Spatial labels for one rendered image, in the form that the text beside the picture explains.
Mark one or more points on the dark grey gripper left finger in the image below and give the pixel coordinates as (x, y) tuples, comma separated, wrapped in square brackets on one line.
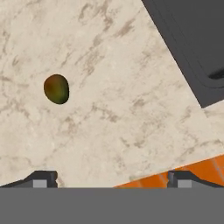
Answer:
[(43, 178)]

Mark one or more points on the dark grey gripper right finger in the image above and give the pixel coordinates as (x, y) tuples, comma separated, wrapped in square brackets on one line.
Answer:
[(180, 178)]

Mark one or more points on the green and red mango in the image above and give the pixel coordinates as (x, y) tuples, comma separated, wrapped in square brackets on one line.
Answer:
[(56, 89)]

